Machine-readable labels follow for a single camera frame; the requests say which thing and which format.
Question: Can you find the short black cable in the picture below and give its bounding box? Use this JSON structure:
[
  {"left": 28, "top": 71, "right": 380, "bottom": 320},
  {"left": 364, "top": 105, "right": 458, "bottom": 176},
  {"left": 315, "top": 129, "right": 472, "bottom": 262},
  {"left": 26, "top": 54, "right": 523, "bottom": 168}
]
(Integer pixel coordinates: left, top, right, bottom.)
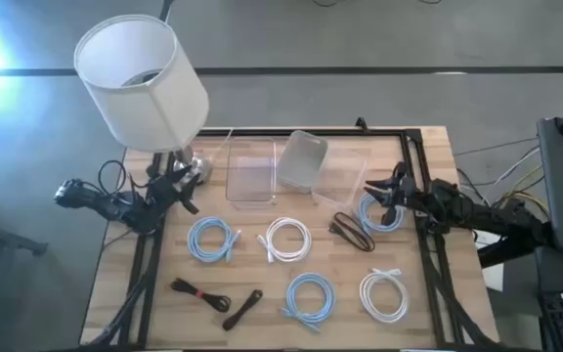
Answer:
[{"left": 221, "top": 288, "right": 265, "bottom": 332}]

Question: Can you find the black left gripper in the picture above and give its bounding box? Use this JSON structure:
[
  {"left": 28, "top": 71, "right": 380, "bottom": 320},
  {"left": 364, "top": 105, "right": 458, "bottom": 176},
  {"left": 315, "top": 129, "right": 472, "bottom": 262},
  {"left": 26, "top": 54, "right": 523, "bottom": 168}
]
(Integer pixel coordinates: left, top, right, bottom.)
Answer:
[{"left": 145, "top": 166, "right": 202, "bottom": 215}]

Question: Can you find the large black cable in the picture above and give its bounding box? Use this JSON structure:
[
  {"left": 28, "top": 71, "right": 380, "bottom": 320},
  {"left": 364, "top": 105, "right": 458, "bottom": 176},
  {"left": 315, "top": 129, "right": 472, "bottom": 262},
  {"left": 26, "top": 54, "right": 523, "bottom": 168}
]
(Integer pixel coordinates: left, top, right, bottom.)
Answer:
[{"left": 328, "top": 211, "right": 376, "bottom": 254}]

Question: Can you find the white paper sheet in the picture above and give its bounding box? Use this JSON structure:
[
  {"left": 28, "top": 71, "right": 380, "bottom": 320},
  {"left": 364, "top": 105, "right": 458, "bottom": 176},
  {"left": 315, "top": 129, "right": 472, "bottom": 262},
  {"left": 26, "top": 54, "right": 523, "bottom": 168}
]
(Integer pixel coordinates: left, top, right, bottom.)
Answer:
[{"left": 474, "top": 229, "right": 505, "bottom": 292}]

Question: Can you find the light blue cable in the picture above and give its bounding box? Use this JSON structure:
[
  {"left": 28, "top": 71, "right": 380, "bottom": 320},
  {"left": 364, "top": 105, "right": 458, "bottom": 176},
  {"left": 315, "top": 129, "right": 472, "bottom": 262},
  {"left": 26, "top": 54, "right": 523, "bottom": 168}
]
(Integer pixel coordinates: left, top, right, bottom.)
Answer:
[
  {"left": 358, "top": 193, "right": 405, "bottom": 234},
  {"left": 281, "top": 272, "right": 337, "bottom": 334},
  {"left": 187, "top": 216, "right": 242, "bottom": 264}
]

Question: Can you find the grey floor cable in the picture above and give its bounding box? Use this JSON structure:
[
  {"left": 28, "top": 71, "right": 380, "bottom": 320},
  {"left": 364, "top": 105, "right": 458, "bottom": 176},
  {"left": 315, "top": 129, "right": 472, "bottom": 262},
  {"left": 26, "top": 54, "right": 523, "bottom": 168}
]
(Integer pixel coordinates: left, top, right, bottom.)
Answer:
[{"left": 453, "top": 136, "right": 541, "bottom": 157}]

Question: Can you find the yellow floor cable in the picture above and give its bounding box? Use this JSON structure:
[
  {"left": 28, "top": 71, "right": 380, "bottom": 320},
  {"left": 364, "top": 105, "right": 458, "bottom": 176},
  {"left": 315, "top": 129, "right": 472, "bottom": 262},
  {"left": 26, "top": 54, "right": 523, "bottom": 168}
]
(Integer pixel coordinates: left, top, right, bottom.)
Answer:
[{"left": 494, "top": 163, "right": 550, "bottom": 212}]

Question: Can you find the black aluminium table frame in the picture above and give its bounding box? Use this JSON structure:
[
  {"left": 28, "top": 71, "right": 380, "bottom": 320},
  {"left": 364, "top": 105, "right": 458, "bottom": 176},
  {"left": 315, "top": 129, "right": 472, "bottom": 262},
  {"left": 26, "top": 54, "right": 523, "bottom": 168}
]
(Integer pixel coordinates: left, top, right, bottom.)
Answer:
[{"left": 85, "top": 127, "right": 498, "bottom": 351}]

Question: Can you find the white shade silver table lamp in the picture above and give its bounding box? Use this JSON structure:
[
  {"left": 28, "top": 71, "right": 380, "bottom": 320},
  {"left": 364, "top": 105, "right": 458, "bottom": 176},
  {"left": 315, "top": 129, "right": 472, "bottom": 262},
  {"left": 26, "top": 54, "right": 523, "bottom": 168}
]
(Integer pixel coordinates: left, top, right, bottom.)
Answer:
[{"left": 73, "top": 13, "right": 213, "bottom": 187}]

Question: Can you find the white cable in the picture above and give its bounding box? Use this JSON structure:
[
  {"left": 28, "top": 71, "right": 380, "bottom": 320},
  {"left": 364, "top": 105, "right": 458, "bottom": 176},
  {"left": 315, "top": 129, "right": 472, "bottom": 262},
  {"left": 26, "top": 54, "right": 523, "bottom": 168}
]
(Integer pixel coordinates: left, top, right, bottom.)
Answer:
[
  {"left": 358, "top": 267, "right": 411, "bottom": 325},
  {"left": 256, "top": 216, "right": 313, "bottom": 265}
]

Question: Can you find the clear rectangular plastic bin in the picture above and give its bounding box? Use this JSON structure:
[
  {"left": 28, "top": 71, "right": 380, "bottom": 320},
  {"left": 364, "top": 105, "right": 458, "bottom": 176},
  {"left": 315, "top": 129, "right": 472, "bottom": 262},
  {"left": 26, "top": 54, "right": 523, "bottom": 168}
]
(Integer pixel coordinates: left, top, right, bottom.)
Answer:
[{"left": 225, "top": 136, "right": 278, "bottom": 205}]

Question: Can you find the black cable with red tie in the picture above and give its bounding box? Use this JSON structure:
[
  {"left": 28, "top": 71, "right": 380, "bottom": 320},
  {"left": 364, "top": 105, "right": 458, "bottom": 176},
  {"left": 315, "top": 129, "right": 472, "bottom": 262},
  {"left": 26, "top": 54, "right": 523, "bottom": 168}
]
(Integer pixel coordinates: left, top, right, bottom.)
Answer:
[{"left": 169, "top": 277, "right": 233, "bottom": 314}]

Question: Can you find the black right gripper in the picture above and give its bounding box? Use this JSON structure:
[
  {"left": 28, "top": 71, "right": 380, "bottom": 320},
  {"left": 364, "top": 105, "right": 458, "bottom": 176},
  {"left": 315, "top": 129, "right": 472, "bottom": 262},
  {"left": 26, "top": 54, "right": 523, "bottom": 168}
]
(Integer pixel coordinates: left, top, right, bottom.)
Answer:
[{"left": 364, "top": 161, "right": 432, "bottom": 227}]

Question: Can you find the black floor stand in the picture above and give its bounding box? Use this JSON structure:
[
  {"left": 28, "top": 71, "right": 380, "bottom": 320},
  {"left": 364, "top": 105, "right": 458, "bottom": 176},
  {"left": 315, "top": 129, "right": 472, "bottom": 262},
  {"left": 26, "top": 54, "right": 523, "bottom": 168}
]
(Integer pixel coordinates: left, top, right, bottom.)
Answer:
[{"left": 0, "top": 194, "right": 49, "bottom": 260}]

